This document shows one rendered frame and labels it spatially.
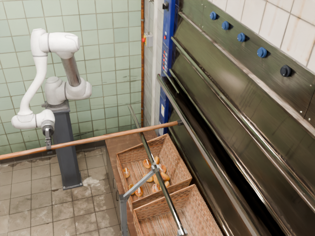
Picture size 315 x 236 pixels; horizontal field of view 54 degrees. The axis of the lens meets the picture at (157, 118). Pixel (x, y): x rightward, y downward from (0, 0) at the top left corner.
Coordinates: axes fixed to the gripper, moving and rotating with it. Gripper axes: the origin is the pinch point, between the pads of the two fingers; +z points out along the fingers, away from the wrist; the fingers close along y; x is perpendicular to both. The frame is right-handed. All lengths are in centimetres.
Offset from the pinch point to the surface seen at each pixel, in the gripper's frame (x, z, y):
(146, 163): -74, -20, 54
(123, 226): -40, 37, 53
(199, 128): -92, 33, -23
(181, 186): -88, 24, 40
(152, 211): -63, 31, 51
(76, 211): -6, -36, 118
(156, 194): -69, 24, 43
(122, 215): -40, 37, 40
